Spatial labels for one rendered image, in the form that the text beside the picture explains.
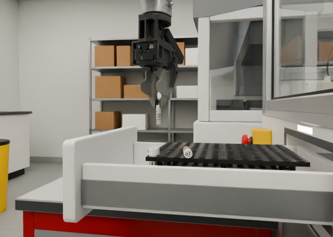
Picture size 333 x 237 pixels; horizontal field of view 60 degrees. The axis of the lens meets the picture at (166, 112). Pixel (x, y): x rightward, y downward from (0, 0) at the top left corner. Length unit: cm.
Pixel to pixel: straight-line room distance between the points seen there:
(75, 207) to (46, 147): 503
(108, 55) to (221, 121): 339
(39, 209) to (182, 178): 45
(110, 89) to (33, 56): 170
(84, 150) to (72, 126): 475
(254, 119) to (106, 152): 90
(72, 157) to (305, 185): 29
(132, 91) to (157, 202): 404
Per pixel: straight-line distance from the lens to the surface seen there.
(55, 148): 536
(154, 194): 39
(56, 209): 73
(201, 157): 42
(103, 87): 449
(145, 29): 67
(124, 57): 439
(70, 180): 41
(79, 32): 525
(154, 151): 42
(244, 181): 38
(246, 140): 81
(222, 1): 137
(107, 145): 50
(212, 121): 130
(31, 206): 76
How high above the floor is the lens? 97
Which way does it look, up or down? 1 degrees down
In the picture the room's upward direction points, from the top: straight up
